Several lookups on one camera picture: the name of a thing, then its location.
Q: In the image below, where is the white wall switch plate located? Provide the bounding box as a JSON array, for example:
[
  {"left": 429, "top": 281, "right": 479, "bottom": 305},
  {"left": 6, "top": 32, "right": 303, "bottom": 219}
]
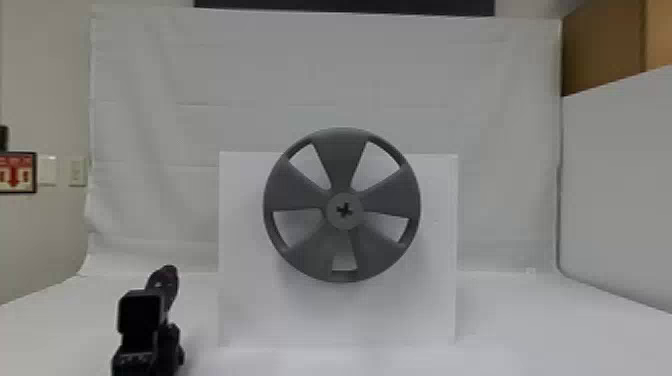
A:
[
  {"left": 68, "top": 155, "right": 88, "bottom": 188},
  {"left": 38, "top": 154, "right": 58, "bottom": 188}
]

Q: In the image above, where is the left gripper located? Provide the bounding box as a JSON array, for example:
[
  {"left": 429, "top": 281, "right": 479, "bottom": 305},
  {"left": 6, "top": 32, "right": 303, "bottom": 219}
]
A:
[{"left": 144, "top": 264, "right": 186, "bottom": 376}]

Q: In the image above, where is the brown cupboard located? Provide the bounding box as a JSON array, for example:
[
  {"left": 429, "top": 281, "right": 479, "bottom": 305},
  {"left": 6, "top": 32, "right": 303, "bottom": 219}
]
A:
[{"left": 561, "top": 0, "right": 672, "bottom": 97}]

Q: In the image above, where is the red wall sign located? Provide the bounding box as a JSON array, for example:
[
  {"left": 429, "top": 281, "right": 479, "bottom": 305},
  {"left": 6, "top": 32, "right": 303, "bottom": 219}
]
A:
[{"left": 0, "top": 151, "right": 38, "bottom": 195}]

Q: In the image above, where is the grey wheel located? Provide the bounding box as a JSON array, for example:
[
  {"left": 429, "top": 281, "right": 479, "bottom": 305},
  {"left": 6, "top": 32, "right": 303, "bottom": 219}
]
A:
[{"left": 262, "top": 126, "right": 422, "bottom": 284}]

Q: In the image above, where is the white panel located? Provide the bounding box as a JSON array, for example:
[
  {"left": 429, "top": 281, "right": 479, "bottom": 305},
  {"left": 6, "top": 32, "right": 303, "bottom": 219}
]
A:
[
  {"left": 558, "top": 65, "right": 672, "bottom": 315},
  {"left": 218, "top": 151, "right": 458, "bottom": 348}
]

